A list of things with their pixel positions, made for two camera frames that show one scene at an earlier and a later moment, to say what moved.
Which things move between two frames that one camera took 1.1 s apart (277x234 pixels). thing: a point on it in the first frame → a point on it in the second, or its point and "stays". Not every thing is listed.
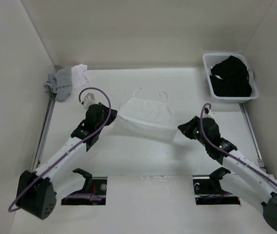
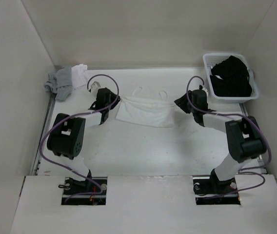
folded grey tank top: (60, 83) stays
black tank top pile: (234, 81) stays
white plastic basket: (211, 59) stays
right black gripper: (186, 128) → (181, 102)
